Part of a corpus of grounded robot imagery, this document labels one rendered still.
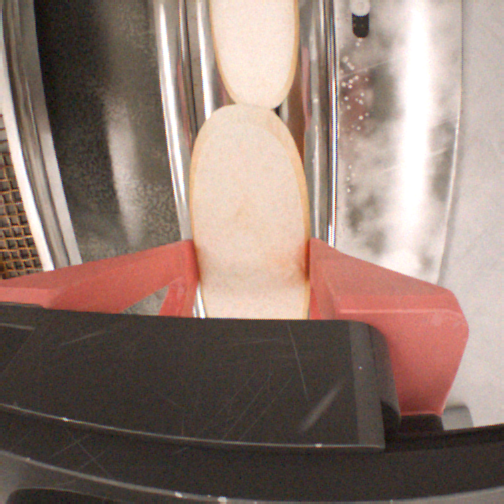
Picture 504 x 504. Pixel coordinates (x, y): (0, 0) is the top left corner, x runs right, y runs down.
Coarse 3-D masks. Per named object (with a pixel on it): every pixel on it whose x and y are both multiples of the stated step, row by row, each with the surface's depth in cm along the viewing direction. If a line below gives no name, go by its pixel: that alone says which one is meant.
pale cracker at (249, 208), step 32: (224, 128) 11; (256, 128) 11; (192, 160) 12; (224, 160) 11; (256, 160) 11; (288, 160) 11; (192, 192) 12; (224, 192) 12; (256, 192) 12; (288, 192) 12; (192, 224) 13; (224, 224) 12; (256, 224) 12; (288, 224) 12; (224, 256) 13; (256, 256) 13; (288, 256) 13; (224, 288) 13; (256, 288) 13; (288, 288) 13
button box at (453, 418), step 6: (450, 408) 30; (456, 408) 30; (462, 408) 30; (468, 408) 30; (444, 414) 30; (450, 414) 30; (456, 414) 30; (462, 414) 29; (468, 414) 29; (444, 420) 29; (450, 420) 29; (456, 420) 29; (462, 420) 29; (468, 420) 29; (444, 426) 29; (450, 426) 29; (456, 426) 29; (462, 426) 28; (468, 426) 28; (474, 426) 28
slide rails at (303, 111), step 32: (192, 0) 16; (320, 0) 15; (192, 32) 16; (320, 32) 16; (192, 64) 17; (320, 64) 17; (224, 96) 18; (288, 96) 18; (320, 96) 17; (288, 128) 18; (320, 128) 18; (320, 160) 19; (320, 192) 20; (320, 224) 20
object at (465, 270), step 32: (480, 0) 16; (480, 32) 17; (480, 64) 18; (480, 96) 19; (480, 128) 20; (480, 160) 21; (480, 192) 22; (480, 224) 23; (448, 256) 24; (480, 256) 24; (448, 288) 25; (480, 288) 25; (480, 320) 26; (480, 352) 27; (480, 384) 29; (480, 416) 31
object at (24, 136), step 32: (0, 0) 12; (0, 32) 12; (0, 64) 14; (0, 96) 14; (0, 128) 15; (32, 128) 16; (32, 160) 16; (0, 192) 17; (32, 192) 16; (32, 224) 17; (0, 256) 18; (64, 256) 19
